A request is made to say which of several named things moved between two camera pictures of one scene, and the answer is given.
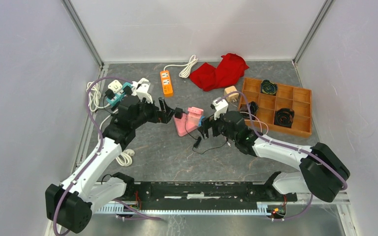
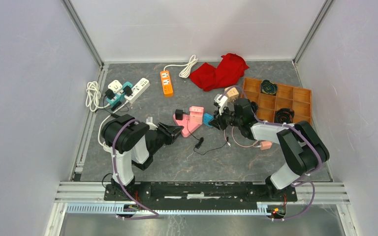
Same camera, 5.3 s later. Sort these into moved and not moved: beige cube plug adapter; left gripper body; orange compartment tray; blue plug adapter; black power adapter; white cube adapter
Moved: blue plug adapter; left gripper body
Not moved: beige cube plug adapter; black power adapter; white cube adapter; orange compartment tray
